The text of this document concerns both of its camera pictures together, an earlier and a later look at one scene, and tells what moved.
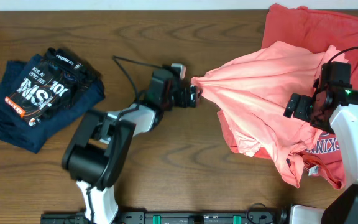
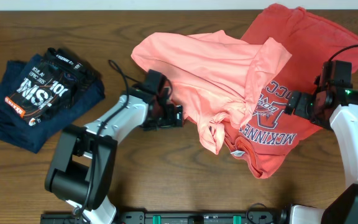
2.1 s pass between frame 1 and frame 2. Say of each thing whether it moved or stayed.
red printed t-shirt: moved
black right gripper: stayed
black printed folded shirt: stayed
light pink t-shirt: moved
